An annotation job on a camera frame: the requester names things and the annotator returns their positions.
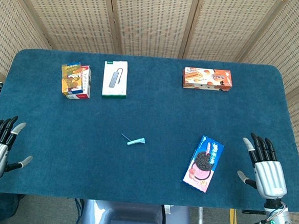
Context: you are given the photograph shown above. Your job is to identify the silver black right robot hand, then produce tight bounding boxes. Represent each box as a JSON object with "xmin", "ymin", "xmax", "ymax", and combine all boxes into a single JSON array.
[{"xmin": 235, "ymin": 131, "xmax": 292, "ymax": 201}]

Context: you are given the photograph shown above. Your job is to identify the small light blue toothbrush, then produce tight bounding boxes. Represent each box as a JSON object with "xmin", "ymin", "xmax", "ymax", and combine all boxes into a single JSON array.
[{"xmin": 120, "ymin": 133, "xmax": 147, "ymax": 148}]

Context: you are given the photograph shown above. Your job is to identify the blue pink Oreo box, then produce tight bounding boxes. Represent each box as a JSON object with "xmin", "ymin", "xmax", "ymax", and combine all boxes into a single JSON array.
[{"xmin": 179, "ymin": 133, "xmax": 226, "ymax": 194}]

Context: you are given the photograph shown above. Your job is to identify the white pole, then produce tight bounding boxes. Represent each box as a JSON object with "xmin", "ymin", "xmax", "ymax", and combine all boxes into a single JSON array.
[{"xmin": 197, "ymin": 207, "xmax": 206, "ymax": 224}]

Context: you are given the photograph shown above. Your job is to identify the yellow red snack box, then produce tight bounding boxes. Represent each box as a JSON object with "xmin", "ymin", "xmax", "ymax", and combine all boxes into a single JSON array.
[{"xmin": 59, "ymin": 61, "xmax": 93, "ymax": 101}]

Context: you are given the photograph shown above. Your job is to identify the orange biscuit box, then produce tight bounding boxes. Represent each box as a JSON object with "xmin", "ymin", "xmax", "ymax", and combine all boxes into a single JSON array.
[{"xmin": 182, "ymin": 66, "xmax": 234, "ymax": 93}]

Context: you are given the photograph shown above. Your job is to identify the blue table mat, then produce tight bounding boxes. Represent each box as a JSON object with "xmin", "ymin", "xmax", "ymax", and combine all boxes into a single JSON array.
[{"xmin": 0, "ymin": 46, "xmax": 299, "ymax": 215}]

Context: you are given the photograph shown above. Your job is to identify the white USB hub box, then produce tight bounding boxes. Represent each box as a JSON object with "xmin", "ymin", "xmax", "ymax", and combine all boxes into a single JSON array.
[{"xmin": 101, "ymin": 60, "xmax": 130, "ymax": 100}]

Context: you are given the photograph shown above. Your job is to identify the blue-grey robot torso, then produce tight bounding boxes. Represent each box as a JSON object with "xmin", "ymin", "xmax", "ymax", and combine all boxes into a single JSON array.
[{"xmin": 79, "ymin": 198, "xmax": 192, "ymax": 224}]

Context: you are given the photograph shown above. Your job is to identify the blue cable bundle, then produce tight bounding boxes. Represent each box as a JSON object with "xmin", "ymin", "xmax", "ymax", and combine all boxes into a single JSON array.
[{"xmin": 72, "ymin": 198, "xmax": 86, "ymax": 224}]

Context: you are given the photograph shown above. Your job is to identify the black torso cable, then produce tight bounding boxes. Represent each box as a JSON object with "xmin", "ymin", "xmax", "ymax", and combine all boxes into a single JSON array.
[{"xmin": 159, "ymin": 204, "xmax": 168, "ymax": 224}]

